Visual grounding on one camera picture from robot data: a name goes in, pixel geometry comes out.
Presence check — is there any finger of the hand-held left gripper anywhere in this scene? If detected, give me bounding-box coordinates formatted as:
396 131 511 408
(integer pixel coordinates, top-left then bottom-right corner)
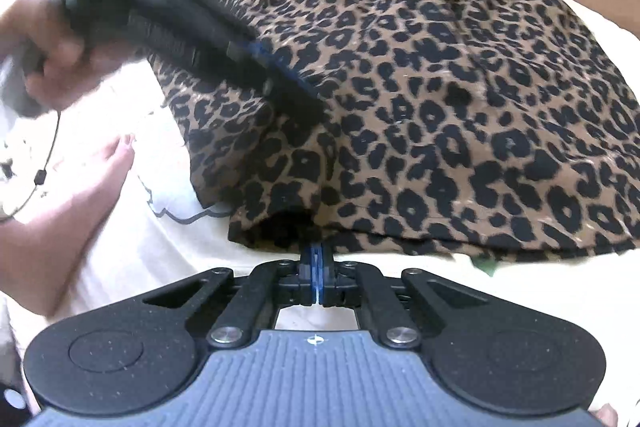
225 38 328 126

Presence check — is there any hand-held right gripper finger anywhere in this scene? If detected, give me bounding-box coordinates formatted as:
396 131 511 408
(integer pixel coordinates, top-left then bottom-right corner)
317 244 490 351
142 244 318 350

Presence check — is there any leopard print garment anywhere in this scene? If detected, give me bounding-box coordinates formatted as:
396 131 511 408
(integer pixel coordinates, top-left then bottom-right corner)
150 0 640 264

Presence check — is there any person's left hand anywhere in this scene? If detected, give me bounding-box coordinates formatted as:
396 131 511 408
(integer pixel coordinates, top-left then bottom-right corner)
0 0 141 112

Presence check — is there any white printed bed sheet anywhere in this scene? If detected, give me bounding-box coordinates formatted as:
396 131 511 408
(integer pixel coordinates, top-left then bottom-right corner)
0 0 640 408

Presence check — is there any bare foot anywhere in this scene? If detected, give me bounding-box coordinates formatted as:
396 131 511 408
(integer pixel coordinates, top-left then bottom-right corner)
0 134 137 319

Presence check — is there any thin cord with black bead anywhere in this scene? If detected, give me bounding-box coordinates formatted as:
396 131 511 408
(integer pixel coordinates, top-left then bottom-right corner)
0 108 63 224

